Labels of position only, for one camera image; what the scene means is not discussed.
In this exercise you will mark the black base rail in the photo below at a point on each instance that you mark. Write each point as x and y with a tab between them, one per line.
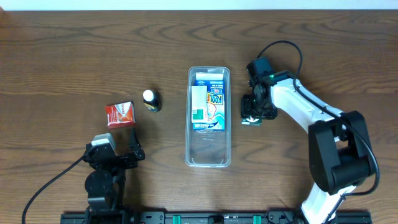
270	217

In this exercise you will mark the red Panadol box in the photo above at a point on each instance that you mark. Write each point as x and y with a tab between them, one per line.
120	115

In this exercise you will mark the blue Kool Fever box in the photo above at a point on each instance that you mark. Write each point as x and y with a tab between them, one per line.
215	104

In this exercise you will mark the clear plastic container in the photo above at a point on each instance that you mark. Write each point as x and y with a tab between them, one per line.
208	148

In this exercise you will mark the white green medicine box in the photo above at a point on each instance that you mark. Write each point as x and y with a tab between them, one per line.
199	104

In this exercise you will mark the dark Woods syrup bottle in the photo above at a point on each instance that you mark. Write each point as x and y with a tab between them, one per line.
151	101

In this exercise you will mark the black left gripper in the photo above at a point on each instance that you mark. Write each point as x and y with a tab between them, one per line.
117	158

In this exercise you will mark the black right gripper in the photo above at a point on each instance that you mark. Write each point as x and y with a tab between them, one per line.
249	109

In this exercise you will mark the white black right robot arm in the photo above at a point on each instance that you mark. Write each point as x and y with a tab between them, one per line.
339	150

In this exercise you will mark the dark green round-logo box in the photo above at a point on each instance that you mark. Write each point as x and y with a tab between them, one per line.
250	121

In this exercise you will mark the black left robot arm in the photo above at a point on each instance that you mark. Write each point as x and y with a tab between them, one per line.
105	185

